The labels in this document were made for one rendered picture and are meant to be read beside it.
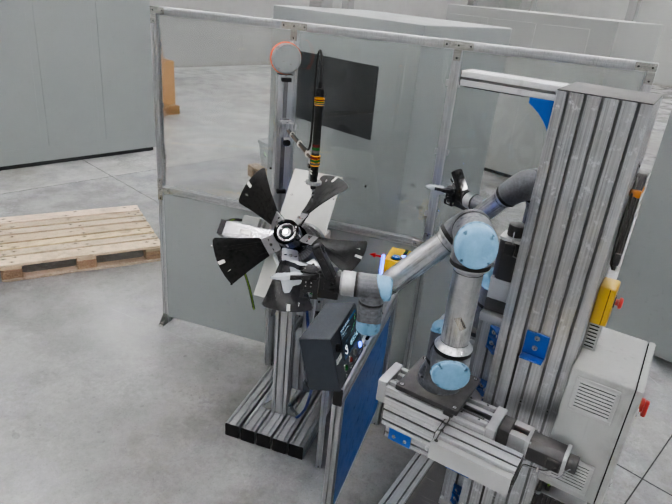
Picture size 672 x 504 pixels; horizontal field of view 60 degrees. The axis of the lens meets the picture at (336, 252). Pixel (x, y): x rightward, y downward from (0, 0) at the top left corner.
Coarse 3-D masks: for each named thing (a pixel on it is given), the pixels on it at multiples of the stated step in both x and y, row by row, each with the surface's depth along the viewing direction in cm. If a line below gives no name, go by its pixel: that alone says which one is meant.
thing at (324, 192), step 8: (328, 176) 274; (328, 184) 269; (336, 184) 266; (344, 184) 263; (320, 192) 269; (328, 192) 265; (336, 192) 262; (320, 200) 264; (304, 208) 270; (312, 208) 263
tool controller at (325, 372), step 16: (336, 304) 200; (352, 304) 198; (320, 320) 190; (336, 320) 188; (352, 320) 195; (304, 336) 182; (320, 336) 180; (336, 336) 182; (352, 336) 195; (304, 352) 182; (320, 352) 180; (336, 352) 181; (352, 352) 195; (320, 368) 182; (336, 368) 181; (352, 368) 194; (320, 384) 185; (336, 384) 183
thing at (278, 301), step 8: (280, 264) 257; (280, 272) 256; (288, 272) 258; (272, 280) 254; (280, 280) 255; (272, 288) 253; (280, 288) 254; (296, 288) 258; (272, 296) 252; (280, 296) 253; (288, 296) 255; (296, 296) 257; (264, 304) 251; (272, 304) 252; (280, 304) 253; (296, 304) 255; (304, 304) 257
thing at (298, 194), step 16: (304, 176) 297; (320, 176) 296; (336, 176) 294; (288, 192) 296; (304, 192) 295; (288, 208) 294; (320, 208) 290; (320, 224) 288; (272, 256) 287; (272, 272) 285; (256, 288) 284
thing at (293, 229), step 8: (280, 224) 261; (288, 224) 261; (296, 224) 259; (280, 232) 259; (288, 232) 259; (296, 232) 258; (304, 232) 269; (280, 240) 258; (288, 240) 258; (296, 240) 259; (288, 248) 263; (296, 248) 267; (304, 248) 268
